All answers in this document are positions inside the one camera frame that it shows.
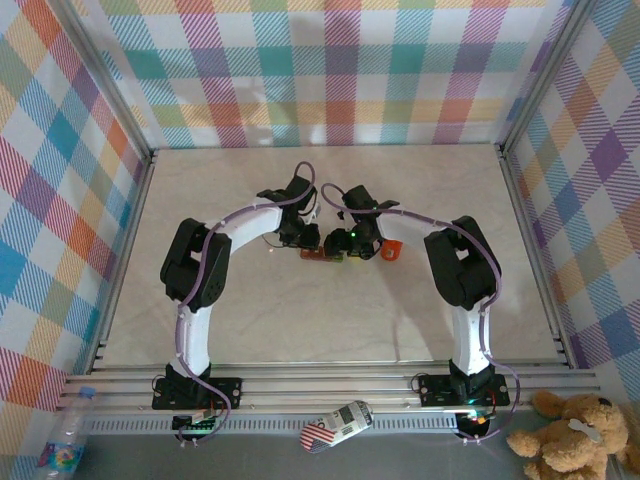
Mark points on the red and green pill organizer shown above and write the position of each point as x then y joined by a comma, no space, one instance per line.
315,256

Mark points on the orange pill bottle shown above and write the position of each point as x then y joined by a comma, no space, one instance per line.
392,252

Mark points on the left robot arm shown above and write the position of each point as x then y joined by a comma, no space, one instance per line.
192,265

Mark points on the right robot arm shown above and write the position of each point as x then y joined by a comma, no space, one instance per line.
460,270

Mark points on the flag print drink can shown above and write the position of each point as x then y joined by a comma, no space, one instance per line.
340,422

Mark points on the brown teddy bear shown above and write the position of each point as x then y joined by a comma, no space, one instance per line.
570,440

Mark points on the clear plastic water bottle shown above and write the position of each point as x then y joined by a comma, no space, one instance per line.
70,430

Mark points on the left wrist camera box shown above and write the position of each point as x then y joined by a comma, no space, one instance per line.
314,210

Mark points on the aluminium frame rail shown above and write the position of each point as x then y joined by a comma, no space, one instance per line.
325,387

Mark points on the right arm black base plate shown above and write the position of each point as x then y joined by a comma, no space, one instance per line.
435,392

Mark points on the aluminium side rail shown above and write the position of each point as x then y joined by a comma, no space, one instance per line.
527,225
131,225

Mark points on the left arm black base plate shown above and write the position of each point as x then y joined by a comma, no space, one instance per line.
225,392

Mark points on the aluminium corner post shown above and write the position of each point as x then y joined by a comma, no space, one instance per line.
109,85
544,75

